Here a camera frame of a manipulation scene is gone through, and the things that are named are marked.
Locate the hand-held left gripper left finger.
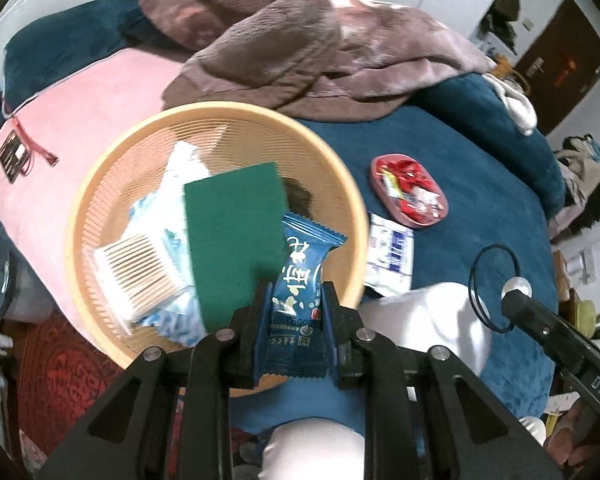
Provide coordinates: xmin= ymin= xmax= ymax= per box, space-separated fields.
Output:
xmin=40 ymin=282 xmax=276 ymax=480

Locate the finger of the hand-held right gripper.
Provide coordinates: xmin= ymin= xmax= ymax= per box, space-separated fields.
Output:
xmin=500 ymin=290 xmax=581 ymax=361

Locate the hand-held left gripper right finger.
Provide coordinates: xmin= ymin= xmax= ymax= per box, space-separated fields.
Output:
xmin=321 ymin=281 xmax=563 ymax=480

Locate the black hair tie with pearl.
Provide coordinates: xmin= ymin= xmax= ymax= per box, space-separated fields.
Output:
xmin=469 ymin=244 xmax=533 ymax=335

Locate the dark blue snack packet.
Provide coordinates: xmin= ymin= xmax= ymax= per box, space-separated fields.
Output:
xmin=254 ymin=211 xmax=348 ymax=378

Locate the green scouring pad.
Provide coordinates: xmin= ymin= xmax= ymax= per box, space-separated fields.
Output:
xmin=183 ymin=161 xmax=288 ymax=333

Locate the zip bag of cotton swabs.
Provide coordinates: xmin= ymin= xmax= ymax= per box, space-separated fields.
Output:
xmin=92 ymin=234 xmax=191 ymax=336

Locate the orange woven basket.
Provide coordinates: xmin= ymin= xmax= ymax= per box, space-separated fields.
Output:
xmin=66 ymin=101 xmax=371 ymax=398

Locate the person's right hand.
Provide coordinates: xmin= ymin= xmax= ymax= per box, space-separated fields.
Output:
xmin=545 ymin=400 xmax=600 ymax=470

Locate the green plastic basket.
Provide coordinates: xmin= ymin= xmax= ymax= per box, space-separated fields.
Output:
xmin=577 ymin=300 xmax=599 ymax=336

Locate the white power strip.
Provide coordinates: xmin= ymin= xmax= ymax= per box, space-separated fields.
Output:
xmin=570 ymin=252 xmax=597 ymax=281

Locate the white blue wipes packet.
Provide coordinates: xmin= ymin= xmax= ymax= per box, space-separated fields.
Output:
xmin=364 ymin=212 xmax=415 ymax=297

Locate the person's right leg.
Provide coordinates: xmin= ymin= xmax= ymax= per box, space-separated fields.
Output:
xmin=360 ymin=282 xmax=495 ymax=377

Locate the teal plush blanket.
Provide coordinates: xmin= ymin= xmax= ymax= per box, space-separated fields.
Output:
xmin=180 ymin=72 xmax=568 ymax=441

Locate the pile of clothes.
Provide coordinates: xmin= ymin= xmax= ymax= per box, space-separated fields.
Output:
xmin=550 ymin=135 xmax=600 ymax=241

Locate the pink oval tray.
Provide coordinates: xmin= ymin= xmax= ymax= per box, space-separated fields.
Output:
xmin=370 ymin=154 xmax=450 ymax=230

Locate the pile of wrapped candies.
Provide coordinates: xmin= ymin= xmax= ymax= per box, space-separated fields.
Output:
xmin=375 ymin=156 xmax=443 ymax=223

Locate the red patterned rug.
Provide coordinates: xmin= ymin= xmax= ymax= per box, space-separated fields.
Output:
xmin=15 ymin=310 xmax=131 ymax=461

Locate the dark brown door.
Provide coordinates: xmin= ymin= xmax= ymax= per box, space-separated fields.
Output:
xmin=512 ymin=0 xmax=600 ymax=136

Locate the brown plush blanket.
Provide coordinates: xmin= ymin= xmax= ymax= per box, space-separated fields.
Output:
xmin=140 ymin=0 xmax=496 ymax=123

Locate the pink cushion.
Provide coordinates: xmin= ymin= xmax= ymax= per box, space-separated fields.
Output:
xmin=0 ymin=52 xmax=186 ymax=321

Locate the dark teal pillow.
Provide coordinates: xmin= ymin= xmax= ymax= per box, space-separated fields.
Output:
xmin=2 ymin=0 xmax=181 ymax=106

